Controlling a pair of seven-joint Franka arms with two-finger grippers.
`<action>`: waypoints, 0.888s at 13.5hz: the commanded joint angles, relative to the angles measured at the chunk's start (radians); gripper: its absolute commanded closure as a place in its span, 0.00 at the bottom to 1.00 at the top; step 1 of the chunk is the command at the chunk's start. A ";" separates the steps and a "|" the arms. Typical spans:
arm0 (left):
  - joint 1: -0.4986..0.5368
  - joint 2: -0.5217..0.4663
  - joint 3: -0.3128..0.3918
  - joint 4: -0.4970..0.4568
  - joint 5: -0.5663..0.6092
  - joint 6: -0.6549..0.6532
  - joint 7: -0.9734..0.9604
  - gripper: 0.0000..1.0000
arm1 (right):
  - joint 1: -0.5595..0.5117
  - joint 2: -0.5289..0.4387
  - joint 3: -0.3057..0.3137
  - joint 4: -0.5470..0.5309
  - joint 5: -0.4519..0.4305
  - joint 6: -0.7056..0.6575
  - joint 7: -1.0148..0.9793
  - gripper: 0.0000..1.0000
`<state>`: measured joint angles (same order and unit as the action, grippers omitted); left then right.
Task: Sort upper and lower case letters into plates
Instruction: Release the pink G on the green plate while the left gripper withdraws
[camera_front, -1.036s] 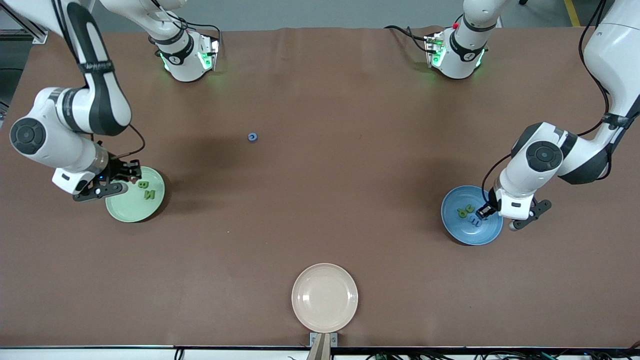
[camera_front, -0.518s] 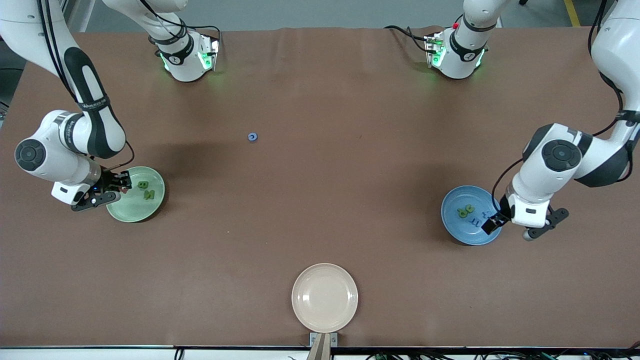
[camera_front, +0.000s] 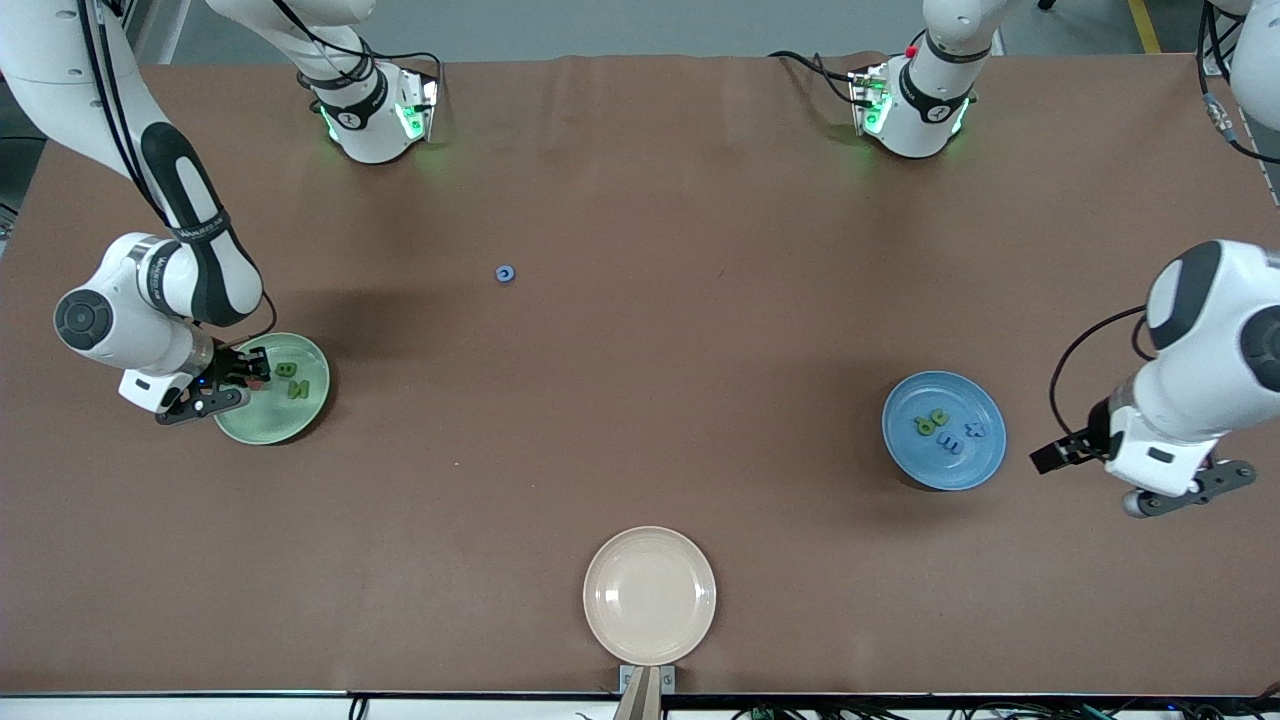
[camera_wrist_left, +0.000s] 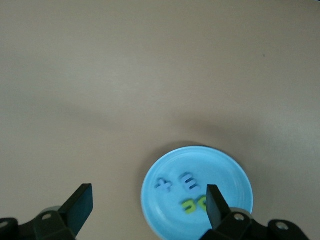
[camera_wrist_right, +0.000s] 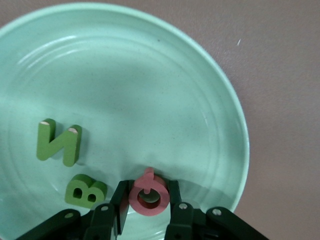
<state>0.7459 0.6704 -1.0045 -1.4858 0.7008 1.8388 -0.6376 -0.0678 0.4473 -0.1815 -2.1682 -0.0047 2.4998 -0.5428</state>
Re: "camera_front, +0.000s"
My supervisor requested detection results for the light green plate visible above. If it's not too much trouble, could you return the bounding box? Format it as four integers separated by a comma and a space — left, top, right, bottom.
213, 332, 332, 446

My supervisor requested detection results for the blue plate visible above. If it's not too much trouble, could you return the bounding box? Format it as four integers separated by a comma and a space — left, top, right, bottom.
881, 371, 1008, 492

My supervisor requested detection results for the silver base connector panel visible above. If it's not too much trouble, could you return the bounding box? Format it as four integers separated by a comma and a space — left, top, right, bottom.
398, 72, 441, 141
848, 65, 891, 136

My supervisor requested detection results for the beige plate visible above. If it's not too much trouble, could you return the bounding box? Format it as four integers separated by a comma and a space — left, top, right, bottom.
582, 526, 718, 667

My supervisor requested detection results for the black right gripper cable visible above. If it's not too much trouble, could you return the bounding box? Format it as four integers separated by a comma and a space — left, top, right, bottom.
235, 290, 279, 349

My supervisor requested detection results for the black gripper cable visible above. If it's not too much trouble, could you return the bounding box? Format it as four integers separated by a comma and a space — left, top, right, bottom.
1048, 305, 1156, 441
235, 290, 279, 349

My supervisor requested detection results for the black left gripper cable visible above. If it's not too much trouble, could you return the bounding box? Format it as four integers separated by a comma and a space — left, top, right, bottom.
1048, 305, 1156, 441

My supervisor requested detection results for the black arm base cable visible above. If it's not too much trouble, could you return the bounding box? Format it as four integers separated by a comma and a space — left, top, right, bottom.
296, 0, 446, 101
768, 48, 863, 103

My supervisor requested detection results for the grey camera pole bracket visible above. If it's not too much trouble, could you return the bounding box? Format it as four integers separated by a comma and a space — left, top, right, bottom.
616, 664, 677, 720

